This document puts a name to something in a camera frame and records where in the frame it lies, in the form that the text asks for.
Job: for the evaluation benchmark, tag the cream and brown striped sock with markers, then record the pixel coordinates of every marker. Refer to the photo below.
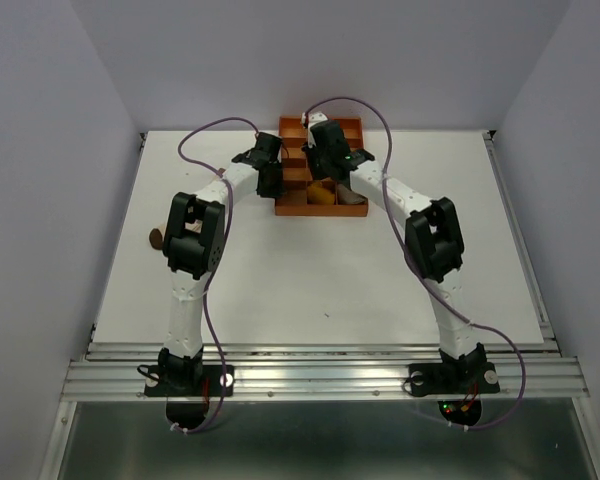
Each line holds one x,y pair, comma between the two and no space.
157,233

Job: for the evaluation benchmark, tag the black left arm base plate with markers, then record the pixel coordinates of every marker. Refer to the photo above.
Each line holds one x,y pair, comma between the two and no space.
210,383

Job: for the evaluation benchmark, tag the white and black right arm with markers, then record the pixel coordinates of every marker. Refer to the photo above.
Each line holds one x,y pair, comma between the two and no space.
428,232

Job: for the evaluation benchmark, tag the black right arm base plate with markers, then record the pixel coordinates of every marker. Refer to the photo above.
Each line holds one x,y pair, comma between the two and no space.
448,379

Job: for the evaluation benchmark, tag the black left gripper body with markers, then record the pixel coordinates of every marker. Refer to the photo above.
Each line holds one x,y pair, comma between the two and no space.
275,188

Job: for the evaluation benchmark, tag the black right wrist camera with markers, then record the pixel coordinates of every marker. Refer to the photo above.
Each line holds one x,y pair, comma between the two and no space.
325,133

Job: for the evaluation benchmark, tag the tan sock with red cuff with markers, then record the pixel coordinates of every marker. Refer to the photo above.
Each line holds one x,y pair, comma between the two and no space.
348,197

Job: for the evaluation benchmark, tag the orange compartment tray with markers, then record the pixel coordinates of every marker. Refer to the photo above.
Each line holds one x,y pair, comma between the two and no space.
297,177

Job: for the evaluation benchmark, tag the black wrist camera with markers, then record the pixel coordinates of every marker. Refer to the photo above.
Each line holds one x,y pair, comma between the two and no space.
325,133
266,150

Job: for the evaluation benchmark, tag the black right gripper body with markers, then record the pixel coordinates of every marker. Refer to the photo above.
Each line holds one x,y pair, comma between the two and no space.
317,161

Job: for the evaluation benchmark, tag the mustard yellow sock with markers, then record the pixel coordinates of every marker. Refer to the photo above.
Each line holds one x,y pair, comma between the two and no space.
319,194

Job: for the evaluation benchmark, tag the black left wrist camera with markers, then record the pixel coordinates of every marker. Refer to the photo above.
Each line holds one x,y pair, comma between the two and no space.
266,150

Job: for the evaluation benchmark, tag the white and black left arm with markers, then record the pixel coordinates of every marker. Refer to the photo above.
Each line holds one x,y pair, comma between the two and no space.
193,245

